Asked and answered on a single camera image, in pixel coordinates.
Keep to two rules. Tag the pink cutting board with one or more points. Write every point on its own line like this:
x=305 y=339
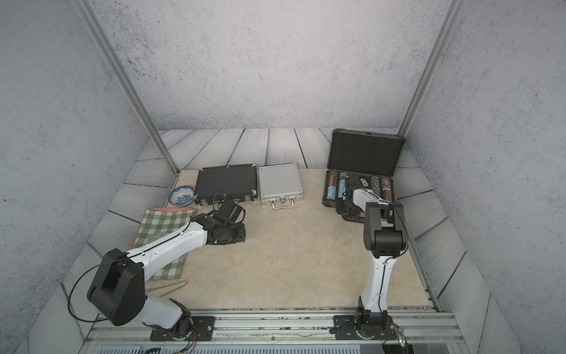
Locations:
x=173 y=209

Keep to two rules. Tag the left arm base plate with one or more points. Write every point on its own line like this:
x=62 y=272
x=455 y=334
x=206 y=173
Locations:
x=199 y=329

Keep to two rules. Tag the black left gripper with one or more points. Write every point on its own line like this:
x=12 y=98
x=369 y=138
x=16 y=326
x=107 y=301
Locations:
x=242 y=237

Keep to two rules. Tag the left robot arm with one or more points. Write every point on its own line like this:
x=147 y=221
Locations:
x=118 y=289

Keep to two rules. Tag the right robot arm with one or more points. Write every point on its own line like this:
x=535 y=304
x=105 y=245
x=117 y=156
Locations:
x=385 y=239

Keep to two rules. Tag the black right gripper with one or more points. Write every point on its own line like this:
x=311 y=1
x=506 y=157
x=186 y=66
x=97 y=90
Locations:
x=338 y=209

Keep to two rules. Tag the small silver poker case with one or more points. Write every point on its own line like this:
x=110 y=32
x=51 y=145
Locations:
x=280 y=186

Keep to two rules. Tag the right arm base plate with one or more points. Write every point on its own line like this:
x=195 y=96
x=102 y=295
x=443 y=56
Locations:
x=347 y=327

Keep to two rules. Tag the blue floral ceramic bowl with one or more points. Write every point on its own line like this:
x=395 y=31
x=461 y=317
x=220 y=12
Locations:
x=181 y=196

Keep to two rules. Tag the green checked cloth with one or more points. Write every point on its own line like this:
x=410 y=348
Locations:
x=157 y=224

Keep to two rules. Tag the black carbon poker case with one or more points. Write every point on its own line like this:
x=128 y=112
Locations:
x=236 y=182

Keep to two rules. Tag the large black poker case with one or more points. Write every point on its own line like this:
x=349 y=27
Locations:
x=361 y=154

